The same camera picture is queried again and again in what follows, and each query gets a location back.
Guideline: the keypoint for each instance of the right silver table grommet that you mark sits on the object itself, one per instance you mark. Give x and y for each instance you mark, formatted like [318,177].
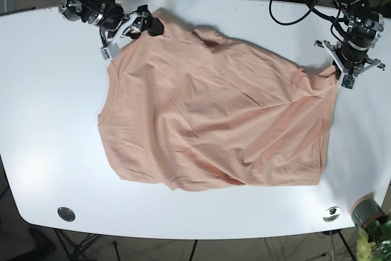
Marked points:
[331,214]

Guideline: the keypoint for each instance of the green potted plant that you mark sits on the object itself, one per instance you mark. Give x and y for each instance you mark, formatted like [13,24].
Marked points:
[373,243]

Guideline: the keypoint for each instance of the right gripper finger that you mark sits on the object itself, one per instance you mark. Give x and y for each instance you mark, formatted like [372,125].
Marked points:
[110,48]
[144,21]

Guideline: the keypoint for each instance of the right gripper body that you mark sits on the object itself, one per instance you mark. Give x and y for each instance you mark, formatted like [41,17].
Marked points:
[105,14]

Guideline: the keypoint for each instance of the silver table grommet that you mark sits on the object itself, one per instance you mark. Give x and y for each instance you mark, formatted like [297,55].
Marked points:
[331,214]
[66,214]

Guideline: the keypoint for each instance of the peach T-shirt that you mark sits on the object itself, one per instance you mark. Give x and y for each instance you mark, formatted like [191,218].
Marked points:
[195,110]

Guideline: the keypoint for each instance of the left silver table grommet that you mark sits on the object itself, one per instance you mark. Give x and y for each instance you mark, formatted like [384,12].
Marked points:
[66,214]

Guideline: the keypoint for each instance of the grey plant pot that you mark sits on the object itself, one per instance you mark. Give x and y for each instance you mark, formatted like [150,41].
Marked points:
[365,210]

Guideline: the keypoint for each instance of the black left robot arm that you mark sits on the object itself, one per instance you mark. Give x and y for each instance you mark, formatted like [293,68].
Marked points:
[343,6]

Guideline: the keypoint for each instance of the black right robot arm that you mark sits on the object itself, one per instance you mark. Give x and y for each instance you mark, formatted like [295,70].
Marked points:
[113,22]

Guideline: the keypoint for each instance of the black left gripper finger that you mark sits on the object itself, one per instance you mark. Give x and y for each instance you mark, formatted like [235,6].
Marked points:
[350,76]
[330,56]

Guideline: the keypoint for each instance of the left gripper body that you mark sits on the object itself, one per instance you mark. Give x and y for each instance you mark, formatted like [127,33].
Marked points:
[362,33]

